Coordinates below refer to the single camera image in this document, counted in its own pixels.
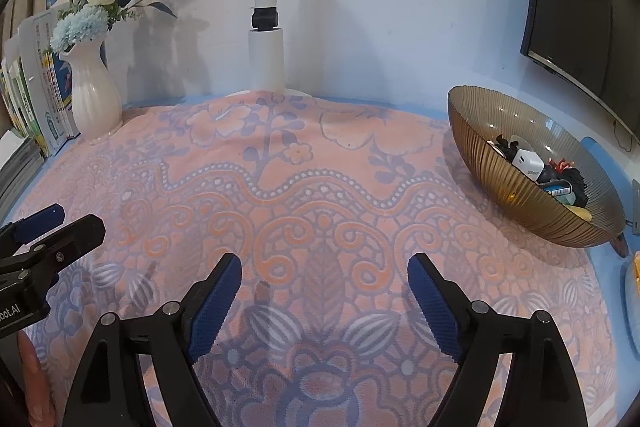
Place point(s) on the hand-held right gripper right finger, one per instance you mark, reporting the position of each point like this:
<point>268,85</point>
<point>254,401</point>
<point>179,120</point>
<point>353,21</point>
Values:
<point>435,307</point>

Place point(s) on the white charger plug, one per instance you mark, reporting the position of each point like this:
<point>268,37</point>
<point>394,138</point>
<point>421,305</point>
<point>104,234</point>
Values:
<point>527,163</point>

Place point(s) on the brown ribbed glass bowl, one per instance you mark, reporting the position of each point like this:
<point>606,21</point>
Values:
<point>500,187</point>

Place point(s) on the white desk lamp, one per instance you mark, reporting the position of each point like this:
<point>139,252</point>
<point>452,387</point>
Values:
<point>267,57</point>

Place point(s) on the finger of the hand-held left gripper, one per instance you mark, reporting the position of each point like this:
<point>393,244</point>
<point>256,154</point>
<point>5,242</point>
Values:
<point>40,219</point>
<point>70,239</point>

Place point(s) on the person's left hand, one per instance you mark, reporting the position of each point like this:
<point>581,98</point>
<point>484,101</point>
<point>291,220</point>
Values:
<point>37,397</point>

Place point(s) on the blue lighter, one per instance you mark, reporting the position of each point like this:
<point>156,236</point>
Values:
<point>557,191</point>

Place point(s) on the plate of orange snacks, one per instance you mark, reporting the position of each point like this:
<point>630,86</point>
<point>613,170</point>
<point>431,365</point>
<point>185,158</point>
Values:
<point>636,272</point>

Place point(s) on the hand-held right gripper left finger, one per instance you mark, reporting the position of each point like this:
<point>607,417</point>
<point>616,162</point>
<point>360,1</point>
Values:
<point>215,307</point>

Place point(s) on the stack of magazines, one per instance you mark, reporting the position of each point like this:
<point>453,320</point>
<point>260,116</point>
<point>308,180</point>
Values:
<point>17,162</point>

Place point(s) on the black wall television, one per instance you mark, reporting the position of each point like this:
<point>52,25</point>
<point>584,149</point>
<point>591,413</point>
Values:
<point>585,7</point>

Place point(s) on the white ribbed vase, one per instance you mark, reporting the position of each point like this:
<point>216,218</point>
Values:
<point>92,102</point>

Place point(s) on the row of upright books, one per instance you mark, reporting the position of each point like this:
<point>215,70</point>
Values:
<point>47,72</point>

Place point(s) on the yellow toy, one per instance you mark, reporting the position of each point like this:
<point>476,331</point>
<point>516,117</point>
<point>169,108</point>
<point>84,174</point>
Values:
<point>580,213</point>

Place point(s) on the pink floral tablecloth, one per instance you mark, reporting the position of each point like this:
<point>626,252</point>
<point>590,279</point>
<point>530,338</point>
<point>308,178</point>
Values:
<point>320,217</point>

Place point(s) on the black and red toy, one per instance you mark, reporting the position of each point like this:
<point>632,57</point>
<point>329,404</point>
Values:
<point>570,179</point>

